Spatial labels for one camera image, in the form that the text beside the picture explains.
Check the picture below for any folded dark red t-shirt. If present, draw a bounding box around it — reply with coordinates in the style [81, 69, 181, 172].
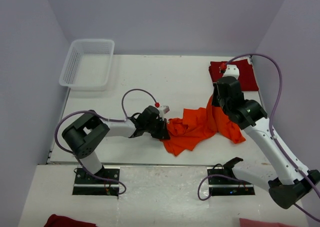
[208, 59, 259, 92]

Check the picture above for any purple cable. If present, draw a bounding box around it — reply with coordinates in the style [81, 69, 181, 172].
[197, 53, 320, 222]
[54, 88, 161, 195]

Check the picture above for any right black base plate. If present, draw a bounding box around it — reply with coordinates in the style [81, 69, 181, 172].
[208, 177, 255, 196]

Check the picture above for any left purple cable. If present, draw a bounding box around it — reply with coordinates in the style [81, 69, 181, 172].
[54, 88, 161, 195]

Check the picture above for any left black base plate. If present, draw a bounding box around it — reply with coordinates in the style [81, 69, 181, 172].
[72, 167, 120, 197]

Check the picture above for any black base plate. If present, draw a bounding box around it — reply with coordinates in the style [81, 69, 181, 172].
[208, 177, 255, 196]
[72, 167, 120, 197]

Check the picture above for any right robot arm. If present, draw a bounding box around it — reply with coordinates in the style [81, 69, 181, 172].
[212, 76, 320, 209]

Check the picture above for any pink cloth bottom right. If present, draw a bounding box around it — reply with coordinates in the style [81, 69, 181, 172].
[239, 218, 291, 227]

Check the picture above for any orange t-shirt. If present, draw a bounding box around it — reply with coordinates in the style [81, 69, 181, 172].
[162, 96, 246, 157]

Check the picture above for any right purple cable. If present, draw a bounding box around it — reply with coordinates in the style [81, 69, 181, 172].
[197, 53, 320, 222]

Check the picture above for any dark red cloth bottom left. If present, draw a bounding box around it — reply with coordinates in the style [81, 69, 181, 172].
[44, 214, 97, 227]

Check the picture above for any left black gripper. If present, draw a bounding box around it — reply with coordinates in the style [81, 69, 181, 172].
[144, 117, 170, 140]

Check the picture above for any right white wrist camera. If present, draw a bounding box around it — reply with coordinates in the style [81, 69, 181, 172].
[222, 64, 240, 80]

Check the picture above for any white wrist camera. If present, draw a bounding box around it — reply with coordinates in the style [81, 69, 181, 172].
[157, 105, 170, 120]
[222, 64, 240, 80]

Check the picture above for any white plastic basket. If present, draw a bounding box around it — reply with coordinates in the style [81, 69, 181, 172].
[58, 38, 115, 91]

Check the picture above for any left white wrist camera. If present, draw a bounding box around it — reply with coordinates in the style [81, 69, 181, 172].
[157, 105, 170, 120]

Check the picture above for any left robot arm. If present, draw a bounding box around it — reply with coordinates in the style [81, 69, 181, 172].
[61, 105, 170, 184]

